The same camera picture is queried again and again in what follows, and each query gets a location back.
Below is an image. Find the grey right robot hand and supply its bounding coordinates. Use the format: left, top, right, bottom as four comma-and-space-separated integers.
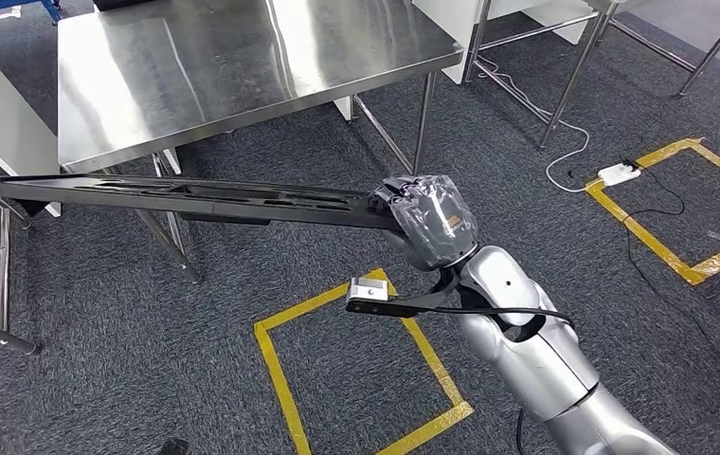
367, 173, 480, 272

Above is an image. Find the long black plastic part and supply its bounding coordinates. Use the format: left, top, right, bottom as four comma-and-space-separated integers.
0, 173, 406, 232

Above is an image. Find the stainless steel workbench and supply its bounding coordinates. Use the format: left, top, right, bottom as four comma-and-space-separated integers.
56, 0, 465, 285

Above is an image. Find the white power strip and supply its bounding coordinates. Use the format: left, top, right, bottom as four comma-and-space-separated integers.
597, 161, 642, 188

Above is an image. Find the white partition panel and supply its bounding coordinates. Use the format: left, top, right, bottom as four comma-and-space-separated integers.
411, 0, 597, 86
0, 25, 62, 218

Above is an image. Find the stainless steel table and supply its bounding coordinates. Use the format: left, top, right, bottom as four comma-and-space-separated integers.
0, 163, 43, 357
463, 0, 720, 150

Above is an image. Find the blue wheeled cart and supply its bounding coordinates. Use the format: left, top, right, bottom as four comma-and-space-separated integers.
0, 0, 63, 27

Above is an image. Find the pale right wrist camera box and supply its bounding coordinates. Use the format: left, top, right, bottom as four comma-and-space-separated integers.
347, 278, 390, 302

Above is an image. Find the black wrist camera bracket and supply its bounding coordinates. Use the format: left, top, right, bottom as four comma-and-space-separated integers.
344, 269, 461, 319

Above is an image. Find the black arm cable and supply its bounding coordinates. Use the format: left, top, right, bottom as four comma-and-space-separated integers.
441, 305, 576, 455

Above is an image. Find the white power cable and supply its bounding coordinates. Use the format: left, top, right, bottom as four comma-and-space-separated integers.
476, 56, 603, 194

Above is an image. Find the thin black floor cable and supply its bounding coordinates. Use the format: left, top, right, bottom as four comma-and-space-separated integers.
620, 159, 720, 378

